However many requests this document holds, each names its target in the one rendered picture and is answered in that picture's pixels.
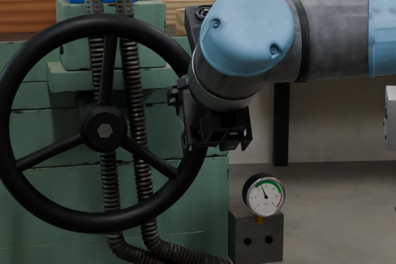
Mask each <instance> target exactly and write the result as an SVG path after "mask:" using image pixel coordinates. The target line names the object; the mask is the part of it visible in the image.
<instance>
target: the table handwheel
mask: <svg viewBox="0 0 396 264"><path fill-rule="evenodd" d="M95 36H104V49H103V64H102V71H101V80H100V89H99V95H98V101H95V99H93V98H94V96H95V95H94V94H93V92H81V93H77V95H76V97H75V104H76V106H77V108H78V110H79V112H80V115H79V117H78V131H76V132H74V133H72V134H70V135H68V136H66V137H64V138H62V139H60V140H58V141H56V142H54V143H52V144H50V145H48V146H46V147H44V148H42V149H39V150H37V151H35V152H33V153H31V154H29V155H26V156H24V157H22V158H20V159H18V160H16V159H15V156H14V153H13V151H12V147H11V141H10V136H9V119H10V114H11V108H12V104H13V101H14V98H15V95H16V93H17V91H18V88H19V86H20V85H21V83H22V81H23V79H24V78H25V76H26V75H27V74H28V73H29V71H30V70H31V69H32V67H33V66H34V65H35V64H36V63H37V62H38V61H39V60H41V59H42V58H43V57H44V56H46V55H47V54H48V53H50V52H51V51H53V50H54V49H56V48H58V47H60V46H62V45H64V44H66V43H68V42H71V41H74V40H77V39H81V38H86V37H95ZM118 37H120V38H125V39H129V40H132V41H135V42H138V43H139V44H141V45H144V46H146V47H147V48H149V49H151V50H152V51H154V52H155V53H157V54H158V55H159V56H161V57H162V58H163V59H164V60H165V61H166V62H167V63H168V64H169V65H170V66H171V67H172V69H173V70H174V72H175V73H176V74H177V76H178V78H179V79H180V78H181V77H182V76H184V75H187V74H188V69H189V64H190V61H191V57H190V55H189V54H188V53H187V52H186V51H185V50H184V49H183V48H182V47H181V46H180V45H179V44H178V43H177V42H176V41H175V40H174V39H173V38H172V37H170V36H169V35H167V34H166V33H165V32H163V31H162V30H160V29H158V28H156V27H155V26H153V25H151V24H148V23H146V22H144V21H141V20H139V19H135V18H132V17H129V16H124V15H117V14H88V15H80V16H75V17H72V18H68V19H65V20H63V21H60V22H57V23H55V24H53V25H51V26H49V27H47V28H45V29H43V30H42V31H40V32H39V33H37V34H35V35H34V36H33V37H31V38H30V39H29V40H28V41H27V42H25V43H24V44H23V45H22V46H21V47H20V48H19V49H18V50H17V51H16V52H15V53H14V55H13V56H12V57H11V58H10V59H9V61H8V62H7V63H6V65H5V66H4V68H3V70H2V71H1V73H0V179H1V182H2V183H3V184H4V186H5V187H6V189H7V191H9V193H10V194H11V196H12V197H13V198H14V199H15V200H16V201H17V202H18V203H19V204H20V205H21V206H22V207H23V208H24V209H26V210H27V211H29V212H30V213H31V214H32V215H34V216H36V217H37V218H39V219H41V220H42V221H44V222H46V223H48V224H51V225H53V226H55V227H58V228H61V229H64V230H69V231H72V232H77V233H88V234H105V233H114V232H120V231H124V230H128V229H131V228H134V227H137V226H139V225H142V224H144V223H146V222H148V221H150V220H152V219H154V218H155V217H157V216H159V215H160V214H162V213H163V212H165V211H166V210H167V209H168V208H170V207H171V206H172V205H174V204H175V202H177V201H178V200H179V198H181V197H182V195H184V193H185V192H186V191H187V189H188V188H189V187H190V186H191V184H192V183H193V181H194V180H195V178H196V176H197V175H198V173H199V171H200V169H201V167H202V164H203V162H204V160H205V157H206V154H207V150H208V148H209V147H195V148H192V150H191V151H190V150H188V152H187V154H186V155H185V156H183V158H182V160H181V162H180V164H179V166H178V168H175V167H174V166H172V165H171V164H169V163H168V162H166V161H164V160H163V159H161V158H160V157H158V156H157V155H155V154H154V153H152V152H151V151H149V150H148V149H146V148H145V147H143V146H142V145H141V144H139V143H138V142H136V141H135V140H134V139H132V138H131V137H130V136H128V135H127V132H128V126H127V122H126V119H125V118H124V116H123V115H122V113H121V111H120V110H119V109H118V108H117V107H116V106H115V105H114V104H112V95H113V78H114V65H115V60H116V50H117V40H118ZM82 143H85V144H86V145H87V147H89V148H90V149H92V150H94V151H96V152H100V153H107V152H111V151H113V150H115V149H117V148H119V147H122V148H124V149H125V150H127V151H129V152H130V153H131V154H133V155H135V156H136V157H138V158H140V159H141V160H143V161H145V162H146V163H147V164H149V165H151V166H152V167H153V168H155V169H156V170H158V171H159V172H161V173H162V174H163V175H165V176H166V177H168V178H169V180H168V181H167V182H166V183H165V184H164V185H163V186H162V187H161V188H160V189H159V190H158V191H156V192H155V193H154V194H152V195H151V196H150V197H148V198H146V199H145V200H143V201H142V202H140V203H137V204H135V205H133V206H130V207H128V208H125V209H121V210H116V211H113V212H103V213H91V212H82V211H78V210H73V209H69V208H67V207H64V206H62V205H60V204H57V203H55V202H53V201H52V200H50V199H48V198H47V197H45V196H44V195H43V194H41V193H40V192H39V191H38V190H37V189H36V188H35V187H34V186H33V185H32V184H31V183H30V182H29V181H28V180H27V178H26V177H25V176H24V174H23V173H22V172H23V171H25V170H27V169H29V168H31V167H33V166H35V165H37V164H39V163H41V162H43V161H45V160H47V159H49V158H51V157H53V156H56V155H57V154H60V153H62V152H64V151H67V150H69V149H71V148H73V147H76V146H78V145H80V144H82Z"/></svg>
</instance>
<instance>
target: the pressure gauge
mask: <svg viewBox="0 0 396 264"><path fill-rule="evenodd" d="M260 184H261V185H262V186H261V185H260ZM262 187H263V189H264V191H265V194H266V195H267V196H268V198H267V199H265V194H264V192H263V189H262ZM242 198H243V201H244V203H245V205H246V206H247V207H248V208H249V209H250V211H251V212H252V213H254V214H255V222H256V223H258V224H262V223H265V217H267V216H271V215H274V214H275V213H277V212H278V211H279V210H280V209H281V208H282V206H283V204H284V202H285V198H286V192H285V188H284V186H283V184H282V183H281V182H280V181H279V180H277V179H275V178H274V177H273V176H271V175H270V174H267V173H258V174H255V175H253V176H251V177H250V178H248V179H247V181H246V182H245V184H244V186H243V189H242Z"/></svg>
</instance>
